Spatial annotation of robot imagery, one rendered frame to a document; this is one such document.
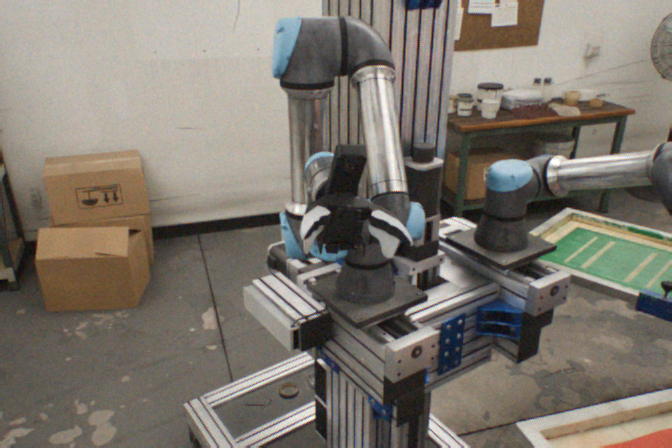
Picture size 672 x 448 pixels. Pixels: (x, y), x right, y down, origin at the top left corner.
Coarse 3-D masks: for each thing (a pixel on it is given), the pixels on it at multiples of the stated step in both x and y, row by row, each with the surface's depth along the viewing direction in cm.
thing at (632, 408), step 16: (624, 400) 153; (640, 400) 153; (656, 400) 153; (544, 416) 147; (560, 416) 147; (576, 416) 147; (592, 416) 147; (608, 416) 148; (624, 416) 150; (640, 416) 152; (528, 432) 142; (544, 432) 143; (560, 432) 145; (576, 432) 147
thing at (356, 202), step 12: (324, 192) 96; (336, 192) 91; (348, 192) 91; (336, 204) 87; (348, 204) 87; (360, 204) 88; (336, 216) 87; (348, 216) 87; (360, 216) 87; (324, 228) 89; (336, 228) 88; (348, 228) 88; (360, 228) 88; (324, 240) 88; (336, 240) 89; (348, 240) 89; (360, 240) 89; (336, 252) 89
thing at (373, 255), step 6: (366, 246) 137; (372, 246) 138; (378, 246) 138; (348, 252) 138; (354, 252) 139; (360, 252) 138; (366, 252) 138; (372, 252) 138; (378, 252) 139; (348, 258) 141; (354, 258) 140; (360, 258) 139; (366, 258) 139; (372, 258) 139; (378, 258) 140; (384, 258) 141; (366, 264) 140; (372, 264) 140
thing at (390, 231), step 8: (376, 216) 86; (384, 216) 86; (376, 224) 85; (384, 224) 85; (392, 224) 84; (400, 224) 84; (376, 232) 87; (384, 232) 86; (392, 232) 84; (400, 232) 82; (384, 240) 87; (392, 240) 85; (400, 240) 82; (408, 240) 81; (384, 248) 87; (392, 248) 86; (392, 256) 86
